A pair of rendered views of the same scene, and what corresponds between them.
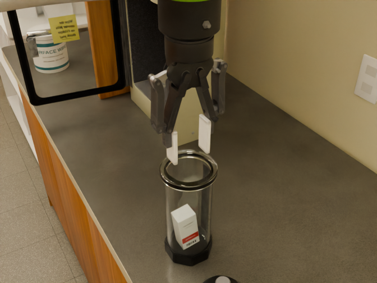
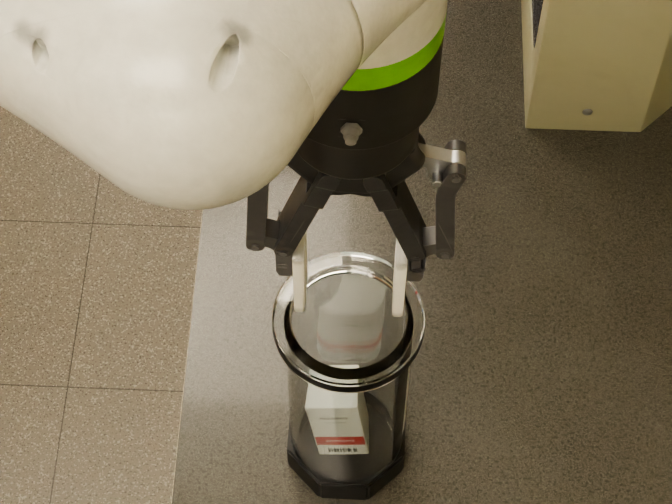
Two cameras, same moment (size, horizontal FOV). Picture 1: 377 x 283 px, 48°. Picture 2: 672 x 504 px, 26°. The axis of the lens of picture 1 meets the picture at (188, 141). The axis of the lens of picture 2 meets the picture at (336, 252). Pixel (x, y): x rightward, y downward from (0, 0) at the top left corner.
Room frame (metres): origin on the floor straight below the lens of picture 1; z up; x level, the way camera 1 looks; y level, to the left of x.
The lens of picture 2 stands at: (0.19, -0.26, 2.07)
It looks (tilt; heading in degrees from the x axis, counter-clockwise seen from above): 59 degrees down; 33
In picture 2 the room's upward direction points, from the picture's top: straight up
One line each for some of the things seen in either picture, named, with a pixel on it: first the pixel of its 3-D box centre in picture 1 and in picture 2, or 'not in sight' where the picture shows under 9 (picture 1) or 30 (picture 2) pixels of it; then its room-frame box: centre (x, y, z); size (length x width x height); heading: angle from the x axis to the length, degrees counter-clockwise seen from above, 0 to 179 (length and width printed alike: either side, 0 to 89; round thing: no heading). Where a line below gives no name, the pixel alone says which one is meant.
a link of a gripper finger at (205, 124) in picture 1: (204, 133); (399, 272); (0.62, -0.03, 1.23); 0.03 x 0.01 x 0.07; 30
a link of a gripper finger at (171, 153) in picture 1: (171, 144); (300, 268); (0.59, 0.03, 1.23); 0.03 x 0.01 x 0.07; 30
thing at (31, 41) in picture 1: (32, 47); not in sight; (1.12, 0.44, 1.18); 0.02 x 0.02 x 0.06; 23
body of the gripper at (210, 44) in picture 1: (188, 59); (353, 137); (0.61, 0.00, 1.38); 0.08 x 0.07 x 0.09; 120
